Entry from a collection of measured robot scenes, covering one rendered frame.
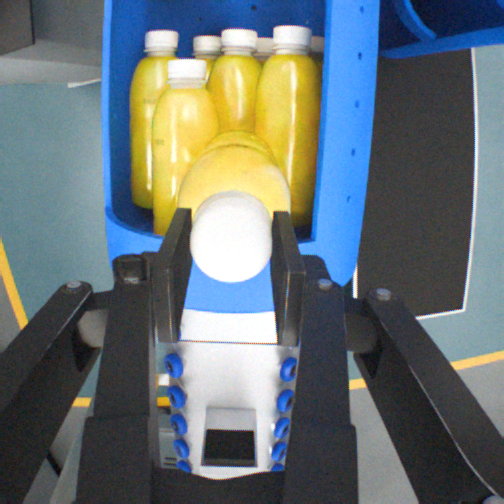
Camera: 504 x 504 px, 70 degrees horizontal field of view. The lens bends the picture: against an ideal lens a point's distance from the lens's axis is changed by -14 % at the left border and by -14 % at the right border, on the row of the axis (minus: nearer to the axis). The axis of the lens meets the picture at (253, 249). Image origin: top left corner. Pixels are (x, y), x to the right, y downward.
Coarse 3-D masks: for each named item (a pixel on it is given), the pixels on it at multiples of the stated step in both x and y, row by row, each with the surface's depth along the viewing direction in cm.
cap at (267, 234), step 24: (216, 216) 19; (240, 216) 19; (264, 216) 20; (192, 240) 19; (216, 240) 19; (240, 240) 19; (264, 240) 19; (216, 264) 20; (240, 264) 20; (264, 264) 20
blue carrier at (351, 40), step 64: (128, 0) 40; (192, 0) 47; (256, 0) 49; (320, 0) 46; (128, 64) 43; (128, 128) 46; (320, 128) 32; (128, 192) 49; (320, 192) 33; (192, 256) 33; (320, 256) 36
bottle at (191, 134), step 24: (168, 96) 38; (192, 96) 37; (168, 120) 38; (192, 120) 38; (216, 120) 40; (168, 144) 38; (192, 144) 38; (168, 168) 39; (168, 192) 40; (168, 216) 41
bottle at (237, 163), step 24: (216, 144) 28; (240, 144) 26; (264, 144) 32; (192, 168) 24; (216, 168) 22; (240, 168) 22; (264, 168) 23; (192, 192) 22; (216, 192) 21; (240, 192) 20; (264, 192) 22; (288, 192) 25; (192, 216) 22
